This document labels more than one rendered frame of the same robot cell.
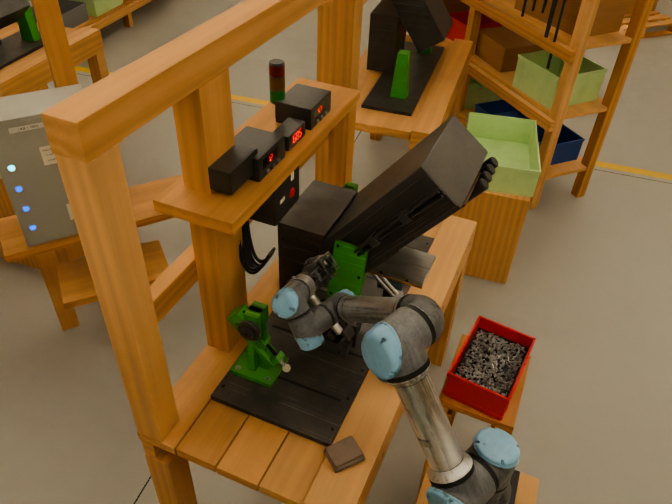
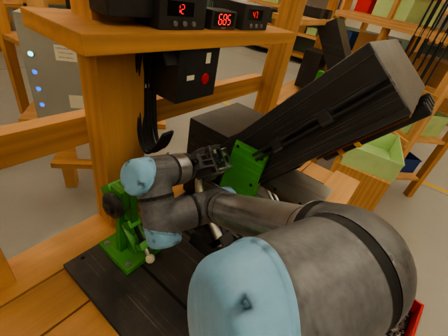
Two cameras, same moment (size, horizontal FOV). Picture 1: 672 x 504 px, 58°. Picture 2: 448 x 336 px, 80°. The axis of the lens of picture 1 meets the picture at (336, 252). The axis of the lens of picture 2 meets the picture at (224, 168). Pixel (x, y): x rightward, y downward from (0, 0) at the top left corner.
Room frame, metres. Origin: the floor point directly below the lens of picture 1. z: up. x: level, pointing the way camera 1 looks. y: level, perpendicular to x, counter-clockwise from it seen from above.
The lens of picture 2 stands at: (0.81, -0.10, 1.65)
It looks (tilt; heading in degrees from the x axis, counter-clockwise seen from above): 34 degrees down; 10
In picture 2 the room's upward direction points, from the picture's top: 12 degrees clockwise
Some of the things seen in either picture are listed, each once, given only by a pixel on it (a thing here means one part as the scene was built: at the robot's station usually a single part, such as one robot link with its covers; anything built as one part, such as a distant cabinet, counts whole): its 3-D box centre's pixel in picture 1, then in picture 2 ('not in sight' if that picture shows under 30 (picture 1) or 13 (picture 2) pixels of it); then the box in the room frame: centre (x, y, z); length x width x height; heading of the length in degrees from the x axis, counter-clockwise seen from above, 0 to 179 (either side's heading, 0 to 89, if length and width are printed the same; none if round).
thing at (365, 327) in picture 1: (338, 307); (229, 215); (1.60, -0.02, 0.89); 1.10 x 0.42 x 0.02; 158
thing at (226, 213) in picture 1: (272, 142); (200, 30); (1.70, 0.22, 1.52); 0.90 x 0.25 x 0.04; 158
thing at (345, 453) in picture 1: (344, 453); not in sight; (0.98, -0.05, 0.91); 0.10 x 0.08 x 0.03; 119
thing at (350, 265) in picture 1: (350, 267); (245, 174); (1.51, -0.05, 1.17); 0.13 x 0.12 x 0.20; 158
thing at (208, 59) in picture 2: (271, 188); (185, 69); (1.58, 0.21, 1.42); 0.17 x 0.12 x 0.15; 158
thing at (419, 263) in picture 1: (376, 256); (274, 175); (1.64, -0.14, 1.11); 0.39 x 0.16 x 0.03; 68
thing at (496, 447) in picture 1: (491, 458); not in sight; (0.86, -0.42, 1.11); 0.13 x 0.12 x 0.14; 135
